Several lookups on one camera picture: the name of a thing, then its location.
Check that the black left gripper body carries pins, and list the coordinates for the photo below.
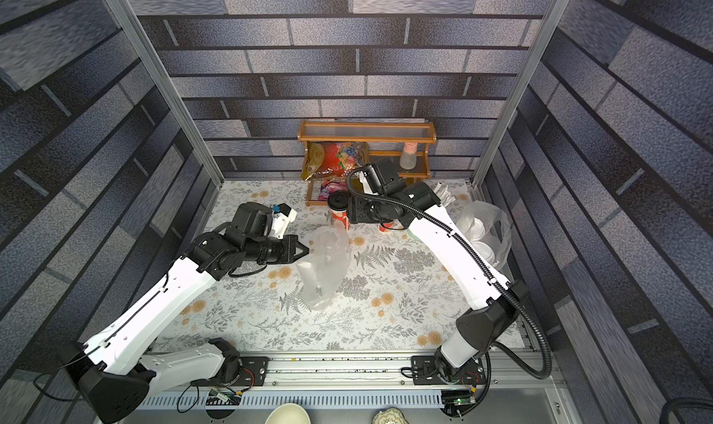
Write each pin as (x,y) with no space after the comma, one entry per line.
(275,249)

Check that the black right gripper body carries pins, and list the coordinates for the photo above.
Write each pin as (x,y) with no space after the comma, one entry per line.
(359,211)

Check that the red floral milk tea cup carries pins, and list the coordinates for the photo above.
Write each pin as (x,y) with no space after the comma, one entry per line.
(477,230)

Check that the translucent plastic carrier bag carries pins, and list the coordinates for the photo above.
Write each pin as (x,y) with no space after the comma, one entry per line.
(499,237)

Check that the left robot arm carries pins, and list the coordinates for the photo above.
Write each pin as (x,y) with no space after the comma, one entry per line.
(113,371)

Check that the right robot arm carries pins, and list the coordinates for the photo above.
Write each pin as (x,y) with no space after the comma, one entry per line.
(494,302)

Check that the black lid milk tea cup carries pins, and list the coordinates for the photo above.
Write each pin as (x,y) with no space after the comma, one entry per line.
(338,204)

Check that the pink snack packet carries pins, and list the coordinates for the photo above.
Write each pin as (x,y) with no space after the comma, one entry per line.
(330,186)

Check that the red snack bag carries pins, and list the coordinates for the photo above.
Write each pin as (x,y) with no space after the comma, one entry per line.
(341,158)

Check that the wooden shelf rack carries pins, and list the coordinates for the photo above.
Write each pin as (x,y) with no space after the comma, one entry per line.
(385,140)

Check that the pink capped white bottle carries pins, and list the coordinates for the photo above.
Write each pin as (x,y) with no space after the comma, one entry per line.
(409,156)

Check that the gold snack bag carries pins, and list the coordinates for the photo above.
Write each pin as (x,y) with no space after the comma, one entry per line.
(315,156)

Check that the white round bowl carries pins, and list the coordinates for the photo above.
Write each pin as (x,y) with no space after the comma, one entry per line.
(288,414)

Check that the patterned round object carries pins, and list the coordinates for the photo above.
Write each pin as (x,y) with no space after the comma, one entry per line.
(390,416)

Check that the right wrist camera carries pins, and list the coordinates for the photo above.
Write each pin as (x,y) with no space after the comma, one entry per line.
(382,178)

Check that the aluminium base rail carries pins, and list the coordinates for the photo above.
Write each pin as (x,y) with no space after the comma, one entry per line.
(373,381)

